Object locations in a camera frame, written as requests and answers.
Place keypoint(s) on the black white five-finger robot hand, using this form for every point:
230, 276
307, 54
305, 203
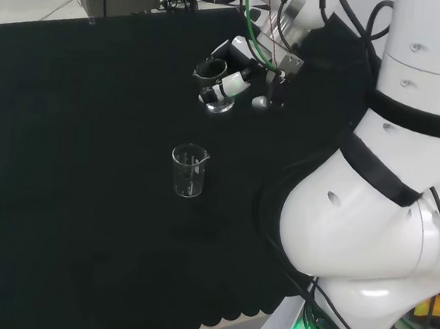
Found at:
237, 83

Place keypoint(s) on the clear glass beaker with scale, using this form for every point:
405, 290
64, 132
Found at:
211, 71

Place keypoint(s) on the black bench cloth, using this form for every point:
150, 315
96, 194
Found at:
71, 160

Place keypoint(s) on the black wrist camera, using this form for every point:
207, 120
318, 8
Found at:
277, 94

